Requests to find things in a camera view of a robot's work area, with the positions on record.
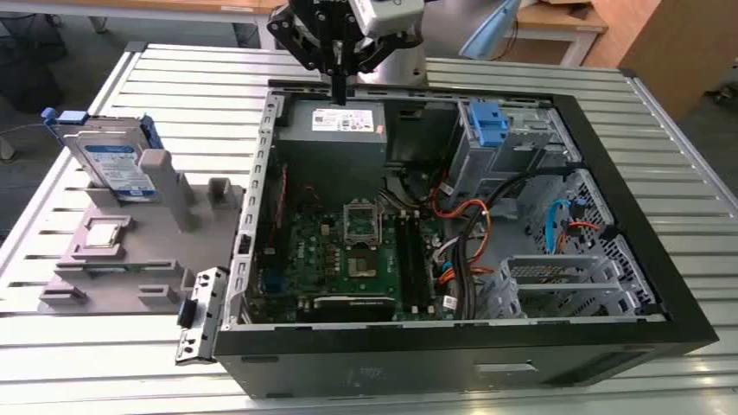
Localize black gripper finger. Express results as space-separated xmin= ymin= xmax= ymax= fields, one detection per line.
xmin=266 ymin=6 xmax=344 ymax=106
xmin=341 ymin=34 xmax=424 ymax=106

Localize hard disk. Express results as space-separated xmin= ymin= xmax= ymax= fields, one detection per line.
xmin=41 ymin=107 xmax=170 ymax=203

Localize blue data wire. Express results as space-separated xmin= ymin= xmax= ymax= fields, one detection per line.
xmin=544 ymin=198 xmax=573 ymax=255

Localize white framed wooden desk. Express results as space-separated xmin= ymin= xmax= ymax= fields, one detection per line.
xmin=0 ymin=0 xmax=278 ymax=51
xmin=506 ymin=0 xmax=611 ymax=66

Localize blue plastic drive latch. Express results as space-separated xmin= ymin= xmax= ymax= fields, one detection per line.
xmin=470 ymin=99 xmax=514 ymax=148

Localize grey power supply unit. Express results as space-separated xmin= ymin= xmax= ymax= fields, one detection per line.
xmin=276 ymin=99 xmax=389 ymax=191

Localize grey metal drive cage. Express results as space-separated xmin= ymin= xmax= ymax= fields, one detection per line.
xmin=448 ymin=99 xmax=581 ymax=204

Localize metal socket cover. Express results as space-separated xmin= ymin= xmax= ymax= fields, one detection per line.
xmin=344 ymin=198 xmax=386 ymax=248

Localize black RAM slot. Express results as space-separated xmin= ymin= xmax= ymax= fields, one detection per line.
xmin=396 ymin=210 xmax=420 ymax=316
xmin=409 ymin=210 xmax=434 ymax=316
xmin=402 ymin=210 xmax=428 ymax=316

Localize green motherboard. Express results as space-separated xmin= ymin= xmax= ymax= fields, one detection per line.
xmin=253 ymin=189 xmax=462 ymax=323

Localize CPU socket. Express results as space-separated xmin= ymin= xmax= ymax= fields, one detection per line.
xmin=345 ymin=248 xmax=382 ymax=280

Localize wooden cabinet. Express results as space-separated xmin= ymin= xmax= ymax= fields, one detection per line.
xmin=620 ymin=0 xmax=738 ymax=125

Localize grey parts rack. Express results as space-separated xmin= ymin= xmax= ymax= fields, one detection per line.
xmin=35 ymin=149 xmax=250 ymax=315

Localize silver CPU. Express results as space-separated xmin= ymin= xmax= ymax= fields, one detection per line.
xmin=81 ymin=222 xmax=126 ymax=250

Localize black graphics card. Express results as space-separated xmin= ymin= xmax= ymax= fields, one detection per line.
xmin=310 ymin=295 xmax=400 ymax=321

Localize black chair base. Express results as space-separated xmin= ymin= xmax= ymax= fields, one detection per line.
xmin=707 ymin=81 xmax=738 ymax=105

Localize green RAM stick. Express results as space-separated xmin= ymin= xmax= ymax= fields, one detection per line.
xmin=83 ymin=264 xmax=146 ymax=276

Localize black open PC case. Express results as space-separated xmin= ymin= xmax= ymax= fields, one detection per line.
xmin=213 ymin=80 xmax=723 ymax=399

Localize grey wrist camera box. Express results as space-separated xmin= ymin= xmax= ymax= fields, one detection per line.
xmin=349 ymin=0 xmax=429 ymax=38

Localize yellow black power wires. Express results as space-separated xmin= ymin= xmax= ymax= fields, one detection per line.
xmin=378 ymin=188 xmax=434 ymax=213

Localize red twisted wire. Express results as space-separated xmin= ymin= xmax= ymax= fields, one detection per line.
xmin=273 ymin=163 xmax=290 ymax=230

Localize orange red wire bundle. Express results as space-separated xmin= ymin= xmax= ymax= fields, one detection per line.
xmin=432 ymin=168 xmax=497 ymax=286

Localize orange disk power wire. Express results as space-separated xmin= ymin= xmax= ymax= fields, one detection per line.
xmin=568 ymin=220 xmax=616 ymax=243

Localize black cable bundle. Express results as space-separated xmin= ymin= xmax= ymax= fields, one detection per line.
xmin=453 ymin=166 xmax=581 ymax=322

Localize grey hinged slot bracket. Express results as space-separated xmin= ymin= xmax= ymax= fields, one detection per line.
xmin=174 ymin=266 xmax=232 ymax=367

